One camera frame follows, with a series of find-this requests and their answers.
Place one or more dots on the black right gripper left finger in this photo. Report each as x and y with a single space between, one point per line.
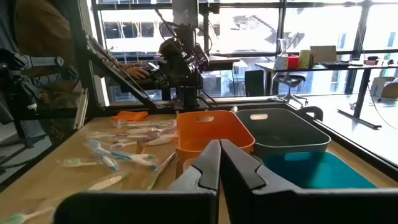
199 186

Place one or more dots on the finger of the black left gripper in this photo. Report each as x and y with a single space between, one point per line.
163 81
155 72

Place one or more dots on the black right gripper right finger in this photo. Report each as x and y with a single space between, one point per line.
248 193

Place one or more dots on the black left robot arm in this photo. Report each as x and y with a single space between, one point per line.
188 93

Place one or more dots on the person's hand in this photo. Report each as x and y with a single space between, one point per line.
136 73

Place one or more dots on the green white wrapped toothbrush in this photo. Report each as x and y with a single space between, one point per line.
143 123
161 171
105 183
74 162

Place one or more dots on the orange cloth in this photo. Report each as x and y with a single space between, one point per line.
130 115

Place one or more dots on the dark operator desk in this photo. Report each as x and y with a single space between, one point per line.
224 60

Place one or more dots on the orange plastic bin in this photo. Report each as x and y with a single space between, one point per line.
199 133

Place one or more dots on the pink white wrapped toothbrush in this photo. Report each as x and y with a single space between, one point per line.
158 140

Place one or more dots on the dark green plastic bin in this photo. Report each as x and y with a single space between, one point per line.
280 133

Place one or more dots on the teal plastic bin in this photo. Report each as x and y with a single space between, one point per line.
317 171

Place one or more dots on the blue white wrapped toothbrush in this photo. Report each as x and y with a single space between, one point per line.
124 155
109 162

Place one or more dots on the silver aluminium bar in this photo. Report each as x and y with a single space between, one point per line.
81 109

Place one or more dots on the black computer tower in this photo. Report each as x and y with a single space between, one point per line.
254 83

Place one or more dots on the white carton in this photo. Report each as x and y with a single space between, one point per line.
281 60

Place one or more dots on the grey office chair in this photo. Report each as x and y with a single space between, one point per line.
290 81

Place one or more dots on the red box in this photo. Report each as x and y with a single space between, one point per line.
293 62

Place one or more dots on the person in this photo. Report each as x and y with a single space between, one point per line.
37 31

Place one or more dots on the black keyboard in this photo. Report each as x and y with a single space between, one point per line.
335 65

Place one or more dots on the cardboard box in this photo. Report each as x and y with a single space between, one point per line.
384 88

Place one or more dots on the black diagonal frame strut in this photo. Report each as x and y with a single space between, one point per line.
124 81

